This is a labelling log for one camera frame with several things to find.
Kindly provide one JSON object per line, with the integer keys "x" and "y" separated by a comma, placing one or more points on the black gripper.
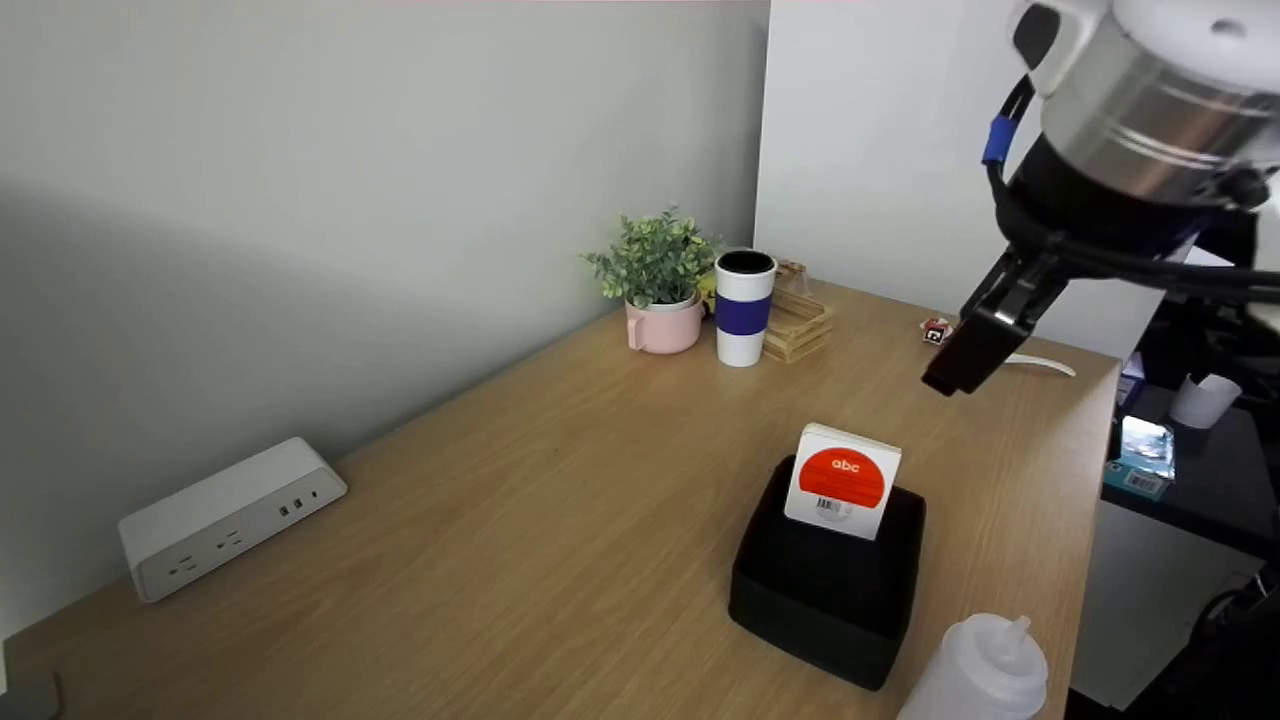
{"x": 1095, "y": 222}

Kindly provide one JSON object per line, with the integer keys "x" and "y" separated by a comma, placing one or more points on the red snack box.
{"x": 841, "y": 483}

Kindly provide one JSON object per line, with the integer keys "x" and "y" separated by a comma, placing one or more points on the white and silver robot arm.
{"x": 1160, "y": 80}

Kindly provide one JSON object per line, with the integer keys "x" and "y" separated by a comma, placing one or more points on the black fabric box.
{"x": 823, "y": 600}

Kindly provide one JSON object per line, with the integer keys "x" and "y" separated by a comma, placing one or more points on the red snack packet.
{"x": 939, "y": 330}

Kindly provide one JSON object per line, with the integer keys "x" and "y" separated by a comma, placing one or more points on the small wooden crate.
{"x": 799, "y": 325}

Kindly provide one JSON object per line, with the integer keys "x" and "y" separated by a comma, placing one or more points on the blue rectangular packet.
{"x": 1145, "y": 457}

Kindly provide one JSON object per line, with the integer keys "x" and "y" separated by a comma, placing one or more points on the short white cup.
{"x": 1205, "y": 400}

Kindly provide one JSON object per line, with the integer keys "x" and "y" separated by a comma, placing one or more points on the white cup with blue sleeve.
{"x": 745, "y": 314}

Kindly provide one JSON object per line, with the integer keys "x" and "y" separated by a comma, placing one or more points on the black side table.
{"x": 1221, "y": 483}

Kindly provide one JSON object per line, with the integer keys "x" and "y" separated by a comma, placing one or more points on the pink plant pot mug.
{"x": 667, "y": 330}

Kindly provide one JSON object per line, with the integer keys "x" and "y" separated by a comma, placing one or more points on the small green plant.
{"x": 655, "y": 257}

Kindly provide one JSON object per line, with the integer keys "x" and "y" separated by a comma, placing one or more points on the white plastic squeeze bottle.
{"x": 983, "y": 674}

